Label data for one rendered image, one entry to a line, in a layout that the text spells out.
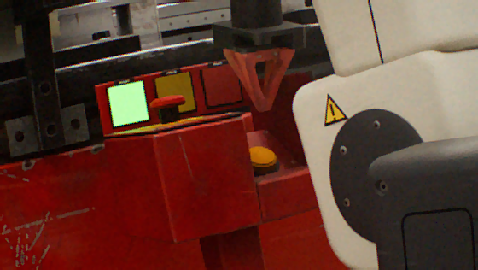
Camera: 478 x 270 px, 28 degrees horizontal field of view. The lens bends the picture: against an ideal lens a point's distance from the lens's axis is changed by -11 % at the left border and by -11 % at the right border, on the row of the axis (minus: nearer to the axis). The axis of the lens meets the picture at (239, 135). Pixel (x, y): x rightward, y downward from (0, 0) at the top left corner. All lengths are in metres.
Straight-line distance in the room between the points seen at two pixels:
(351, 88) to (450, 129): 0.10
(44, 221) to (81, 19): 0.33
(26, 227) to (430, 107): 0.71
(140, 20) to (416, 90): 0.84
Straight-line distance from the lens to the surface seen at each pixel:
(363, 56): 0.76
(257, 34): 1.10
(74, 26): 1.47
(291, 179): 1.13
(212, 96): 1.26
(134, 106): 1.22
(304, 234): 1.49
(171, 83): 1.24
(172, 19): 1.83
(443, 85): 0.72
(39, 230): 1.31
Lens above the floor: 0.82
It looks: 3 degrees down
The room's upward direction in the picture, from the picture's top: 10 degrees counter-clockwise
